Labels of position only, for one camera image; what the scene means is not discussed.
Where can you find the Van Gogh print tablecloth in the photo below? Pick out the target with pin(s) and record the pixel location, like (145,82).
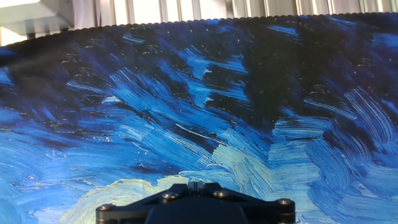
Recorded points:
(186,124)

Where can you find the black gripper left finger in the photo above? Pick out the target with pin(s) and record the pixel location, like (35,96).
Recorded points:
(124,213)

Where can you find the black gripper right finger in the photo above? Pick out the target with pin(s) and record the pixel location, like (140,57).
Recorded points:
(270,211)

